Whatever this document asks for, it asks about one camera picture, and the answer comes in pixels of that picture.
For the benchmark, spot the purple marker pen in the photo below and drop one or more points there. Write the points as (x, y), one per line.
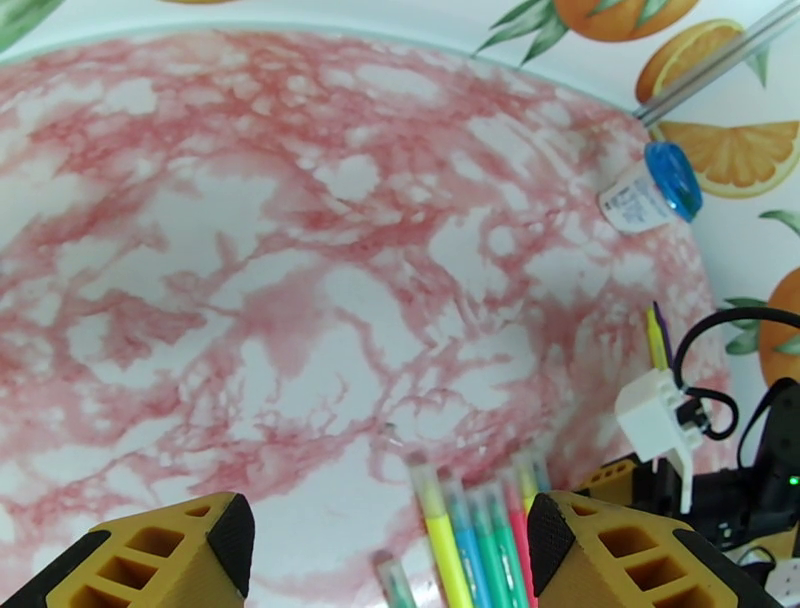
(666, 340)

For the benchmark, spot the yellow marker pen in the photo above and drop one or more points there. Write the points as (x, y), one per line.
(656, 344)
(527, 478)

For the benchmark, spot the bundle of coloured markers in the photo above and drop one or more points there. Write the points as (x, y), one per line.
(440, 537)

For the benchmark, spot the red marker pen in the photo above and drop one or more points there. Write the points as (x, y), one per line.
(520, 531)

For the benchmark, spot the clear jar with blue lid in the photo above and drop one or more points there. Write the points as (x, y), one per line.
(650, 194)

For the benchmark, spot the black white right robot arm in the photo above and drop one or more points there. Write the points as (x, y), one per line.
(786, 584)

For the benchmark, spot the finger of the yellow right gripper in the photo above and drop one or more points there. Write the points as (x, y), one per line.
(615, 481)

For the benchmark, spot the green marker pen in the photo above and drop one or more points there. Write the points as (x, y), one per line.
(490, 556)
(397, 584)
(507, 544)

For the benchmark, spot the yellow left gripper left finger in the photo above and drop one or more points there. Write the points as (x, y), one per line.
(156, 550)

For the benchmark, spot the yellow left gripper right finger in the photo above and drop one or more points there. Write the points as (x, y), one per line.
(625, 562)

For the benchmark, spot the aluminium frame post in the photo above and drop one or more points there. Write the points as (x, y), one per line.
(719, 60)

